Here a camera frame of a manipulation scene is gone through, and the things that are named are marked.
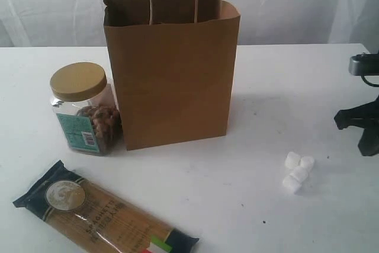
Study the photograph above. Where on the clear jar gold lid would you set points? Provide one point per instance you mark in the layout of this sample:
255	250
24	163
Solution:
84	104

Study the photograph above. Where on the spaghetti packet dark blue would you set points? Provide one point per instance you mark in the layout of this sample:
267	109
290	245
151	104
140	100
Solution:
97	220

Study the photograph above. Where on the brown paper bag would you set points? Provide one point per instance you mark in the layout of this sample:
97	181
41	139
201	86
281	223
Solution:
173	63

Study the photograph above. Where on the white backdrop curtain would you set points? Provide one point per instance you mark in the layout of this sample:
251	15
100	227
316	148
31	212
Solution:
26	23

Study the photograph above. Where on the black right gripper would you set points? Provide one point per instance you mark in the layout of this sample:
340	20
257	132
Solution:
366	117

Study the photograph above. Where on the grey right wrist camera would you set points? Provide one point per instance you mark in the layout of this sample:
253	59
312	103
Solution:
364	65

